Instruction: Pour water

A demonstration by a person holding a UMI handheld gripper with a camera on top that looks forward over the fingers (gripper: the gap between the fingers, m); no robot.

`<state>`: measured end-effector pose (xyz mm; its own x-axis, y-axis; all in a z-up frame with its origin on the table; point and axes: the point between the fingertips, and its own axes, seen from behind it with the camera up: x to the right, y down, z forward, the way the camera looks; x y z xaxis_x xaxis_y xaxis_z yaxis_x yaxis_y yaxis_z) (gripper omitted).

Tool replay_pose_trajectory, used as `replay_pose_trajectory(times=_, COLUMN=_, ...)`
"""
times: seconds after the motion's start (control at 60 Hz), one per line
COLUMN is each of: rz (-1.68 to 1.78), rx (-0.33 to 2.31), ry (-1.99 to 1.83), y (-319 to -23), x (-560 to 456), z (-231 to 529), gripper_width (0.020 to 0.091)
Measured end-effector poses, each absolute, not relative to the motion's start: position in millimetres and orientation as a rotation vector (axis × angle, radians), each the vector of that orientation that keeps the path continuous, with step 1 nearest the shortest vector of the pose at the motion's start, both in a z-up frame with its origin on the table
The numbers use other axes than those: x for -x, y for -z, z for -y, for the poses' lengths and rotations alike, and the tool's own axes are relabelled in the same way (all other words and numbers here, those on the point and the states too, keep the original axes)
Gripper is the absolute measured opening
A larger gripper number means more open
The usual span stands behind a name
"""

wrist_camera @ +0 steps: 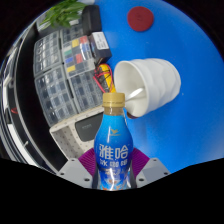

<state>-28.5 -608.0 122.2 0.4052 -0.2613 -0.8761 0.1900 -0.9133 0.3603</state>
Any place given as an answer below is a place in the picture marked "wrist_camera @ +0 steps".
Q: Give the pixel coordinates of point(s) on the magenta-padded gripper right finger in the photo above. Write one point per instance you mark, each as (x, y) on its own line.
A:
(150, 171)

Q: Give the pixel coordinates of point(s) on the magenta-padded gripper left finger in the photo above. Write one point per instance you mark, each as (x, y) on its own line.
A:
(76, 171)

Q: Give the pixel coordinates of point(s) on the blue drink bottle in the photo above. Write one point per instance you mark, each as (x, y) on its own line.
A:
(113, 146)

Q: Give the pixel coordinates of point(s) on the white perforated tray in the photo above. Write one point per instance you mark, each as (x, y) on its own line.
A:
(65, 138)

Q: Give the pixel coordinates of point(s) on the black rounded speaker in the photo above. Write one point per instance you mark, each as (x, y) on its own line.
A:
(87, 126)

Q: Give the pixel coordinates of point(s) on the black workbench shelf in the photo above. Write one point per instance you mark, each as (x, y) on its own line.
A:
(28, 110)

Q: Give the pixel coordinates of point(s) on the grey parts drawer cabinet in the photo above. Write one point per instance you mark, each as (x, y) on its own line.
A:
(47, 53)
(53, 96)
(85, 91)
(71, 32)

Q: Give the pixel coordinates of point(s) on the white spoon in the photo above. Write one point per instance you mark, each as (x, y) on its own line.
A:
(136, 93)

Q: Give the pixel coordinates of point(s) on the white ribbed mug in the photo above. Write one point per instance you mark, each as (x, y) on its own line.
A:
(156, 83)

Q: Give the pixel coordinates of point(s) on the yellow multimeter with red leads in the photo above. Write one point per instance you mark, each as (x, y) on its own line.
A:
(106, 78)

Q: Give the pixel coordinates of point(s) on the black box with white label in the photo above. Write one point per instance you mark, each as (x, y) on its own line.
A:
(100, 45)

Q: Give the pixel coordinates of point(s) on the black flat case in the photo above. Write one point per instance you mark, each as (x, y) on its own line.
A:
(91, 20)

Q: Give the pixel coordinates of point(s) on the flat round red coaster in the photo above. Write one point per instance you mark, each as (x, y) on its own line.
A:
(140, 19)

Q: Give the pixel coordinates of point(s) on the potted green plant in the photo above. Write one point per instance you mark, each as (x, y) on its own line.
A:
(63, 13)

